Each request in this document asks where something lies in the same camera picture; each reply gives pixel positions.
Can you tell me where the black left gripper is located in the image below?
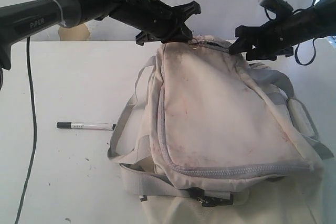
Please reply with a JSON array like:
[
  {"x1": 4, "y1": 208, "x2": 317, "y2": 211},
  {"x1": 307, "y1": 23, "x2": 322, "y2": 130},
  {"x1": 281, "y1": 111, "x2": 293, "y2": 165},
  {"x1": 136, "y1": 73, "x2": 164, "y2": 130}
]
[{"x1": 109, "y1": 0, "x2": 201, "y2": 43}]

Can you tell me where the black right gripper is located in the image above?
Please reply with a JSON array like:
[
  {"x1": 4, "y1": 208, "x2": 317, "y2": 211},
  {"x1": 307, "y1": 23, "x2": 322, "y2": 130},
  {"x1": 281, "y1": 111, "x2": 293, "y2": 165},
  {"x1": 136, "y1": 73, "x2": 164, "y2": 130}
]
[{"x1": 229, "y1": 15, "x2": 302, "y2": 61}]

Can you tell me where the white fabric backpack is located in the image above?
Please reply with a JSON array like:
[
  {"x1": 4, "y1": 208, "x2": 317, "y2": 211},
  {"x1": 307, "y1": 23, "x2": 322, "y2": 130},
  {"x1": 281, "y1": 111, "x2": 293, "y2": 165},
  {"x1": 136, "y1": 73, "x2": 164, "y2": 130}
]
[{"x1": 108, "y1": 36, "x2": 333, "y2": 223}]

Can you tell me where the white pen black cap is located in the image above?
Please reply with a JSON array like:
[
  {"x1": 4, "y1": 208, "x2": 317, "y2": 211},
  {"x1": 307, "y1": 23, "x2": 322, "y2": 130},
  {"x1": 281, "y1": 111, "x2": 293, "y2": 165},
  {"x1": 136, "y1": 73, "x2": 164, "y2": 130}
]
[{"x1": 56, "y1": 122, "x2": 116, "y2": 131}]

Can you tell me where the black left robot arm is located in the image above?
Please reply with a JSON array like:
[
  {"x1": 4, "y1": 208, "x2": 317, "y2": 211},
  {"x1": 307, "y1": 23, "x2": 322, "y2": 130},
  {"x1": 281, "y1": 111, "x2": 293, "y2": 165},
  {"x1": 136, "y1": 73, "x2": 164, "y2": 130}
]
[{"x1": 1, "y1": 0, "x2": 201, "y2": 70}]

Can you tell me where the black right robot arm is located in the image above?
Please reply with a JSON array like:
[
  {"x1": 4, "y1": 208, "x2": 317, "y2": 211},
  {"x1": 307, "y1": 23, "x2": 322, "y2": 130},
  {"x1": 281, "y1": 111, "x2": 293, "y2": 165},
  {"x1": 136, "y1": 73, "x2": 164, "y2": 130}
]
[{"x1": 229, "y1": 0, "x2": 335, "y2": 61}]

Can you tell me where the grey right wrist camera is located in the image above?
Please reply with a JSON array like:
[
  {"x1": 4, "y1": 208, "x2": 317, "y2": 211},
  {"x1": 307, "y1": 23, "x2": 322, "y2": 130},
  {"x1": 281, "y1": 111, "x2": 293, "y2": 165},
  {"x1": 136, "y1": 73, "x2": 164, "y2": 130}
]
[{"x1": 258, "y1": 0, "x2": 293, "y2": 16}]

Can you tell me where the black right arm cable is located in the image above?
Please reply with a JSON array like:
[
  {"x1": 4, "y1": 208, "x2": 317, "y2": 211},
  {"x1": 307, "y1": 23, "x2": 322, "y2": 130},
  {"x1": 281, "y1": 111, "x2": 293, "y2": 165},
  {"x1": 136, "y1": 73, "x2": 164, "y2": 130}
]
[{"x1": 293, "y1": 37, "x2": 318, "y2": 66}]

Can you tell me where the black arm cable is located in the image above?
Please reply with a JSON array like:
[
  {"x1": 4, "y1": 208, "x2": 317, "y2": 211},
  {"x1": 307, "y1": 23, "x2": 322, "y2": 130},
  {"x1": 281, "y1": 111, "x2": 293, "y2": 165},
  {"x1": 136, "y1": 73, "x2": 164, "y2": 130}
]
[
  {"x1": 14, "y1": 0, "x2": 142, "y2": 224},
  {"x1": 293, "y1": 37, "x2": 318, "y2": 66}
]

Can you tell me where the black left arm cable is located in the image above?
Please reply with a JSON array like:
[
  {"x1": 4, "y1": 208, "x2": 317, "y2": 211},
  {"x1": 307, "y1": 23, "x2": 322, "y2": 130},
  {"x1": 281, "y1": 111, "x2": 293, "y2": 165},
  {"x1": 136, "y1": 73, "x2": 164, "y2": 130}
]
[{"x1": 14, "y1": 0, "x2": 142, "y2": 224}]

